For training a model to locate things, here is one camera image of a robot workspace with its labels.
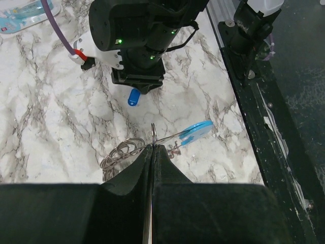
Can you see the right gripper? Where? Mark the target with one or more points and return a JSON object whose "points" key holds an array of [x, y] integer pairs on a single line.
{"points": [[143, 69]]}

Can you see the metal keyring holder blue handle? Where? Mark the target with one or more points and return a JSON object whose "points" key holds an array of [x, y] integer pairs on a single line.
{"points": [[131, 147]]}

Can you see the blue key tag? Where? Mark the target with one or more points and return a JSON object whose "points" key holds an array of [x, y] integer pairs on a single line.
{"points": [[133, 97]]}

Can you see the red key tag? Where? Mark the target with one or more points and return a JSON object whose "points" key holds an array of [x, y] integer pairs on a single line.
{"points": [[173, 150]]}

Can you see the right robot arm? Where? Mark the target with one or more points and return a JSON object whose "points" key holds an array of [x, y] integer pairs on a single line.
{"points": [[141, 32]]}

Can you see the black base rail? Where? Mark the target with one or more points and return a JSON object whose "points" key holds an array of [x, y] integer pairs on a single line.
{"points": [[283, 162]]}

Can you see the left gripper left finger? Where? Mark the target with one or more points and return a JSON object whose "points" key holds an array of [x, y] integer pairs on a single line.
{"points": [[117, 211]]}

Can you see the blue packaged toothbrush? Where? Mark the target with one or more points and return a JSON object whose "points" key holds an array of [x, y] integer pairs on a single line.
{"points": [[15, 19]]}

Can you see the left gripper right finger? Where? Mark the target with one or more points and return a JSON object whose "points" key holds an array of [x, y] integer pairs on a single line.
{"points": [[186, 212]]}

